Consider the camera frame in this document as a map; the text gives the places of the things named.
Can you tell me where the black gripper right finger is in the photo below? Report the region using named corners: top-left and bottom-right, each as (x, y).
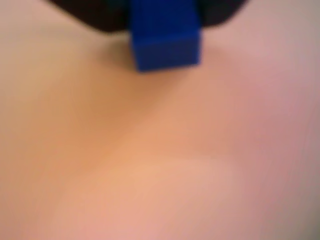
top-left (197, 0), bottom-right (250, 27)

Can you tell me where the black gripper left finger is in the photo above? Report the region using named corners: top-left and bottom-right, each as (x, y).
top-left (47, 0), bottom-right (132, 35)

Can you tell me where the small blue cube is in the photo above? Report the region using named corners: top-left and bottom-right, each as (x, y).
top-left (128, 0), bottom-right (202, 73)

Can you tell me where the orange paper square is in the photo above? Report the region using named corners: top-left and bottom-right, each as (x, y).
top-left (14, 69), bottom-right (246, 240)

